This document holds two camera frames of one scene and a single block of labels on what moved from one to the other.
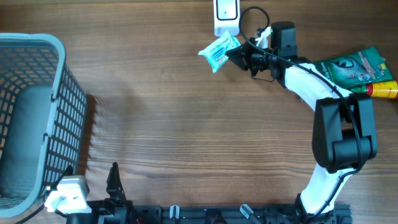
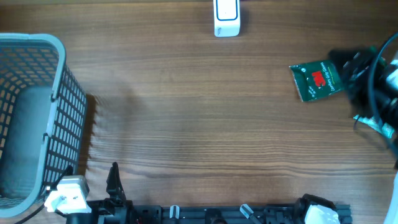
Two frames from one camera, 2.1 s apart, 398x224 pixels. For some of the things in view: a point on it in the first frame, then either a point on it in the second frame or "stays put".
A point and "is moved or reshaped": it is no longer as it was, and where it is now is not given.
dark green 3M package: x=357 y=68 is moved or reshaped
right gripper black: x=242 y=57 -> x=384 y=71
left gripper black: x=115 y=191 stays put
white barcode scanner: x=226 y=17 stays put
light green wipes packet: x=214 y=53 -> x=384 y=128
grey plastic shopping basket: x=43 y=119 stays put
